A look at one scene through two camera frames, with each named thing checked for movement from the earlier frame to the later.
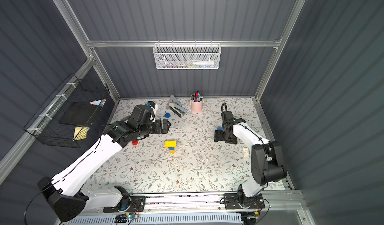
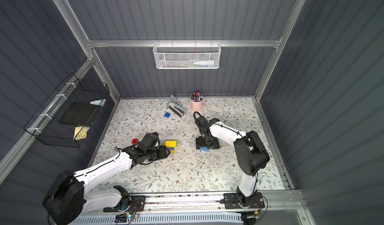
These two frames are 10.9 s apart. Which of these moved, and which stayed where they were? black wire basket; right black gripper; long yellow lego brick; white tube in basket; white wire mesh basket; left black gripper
Moved: right black gripper; left black gripper
Stayed: black wire basket; long yellow lego brick; white wire mesh basket; white tube in basket
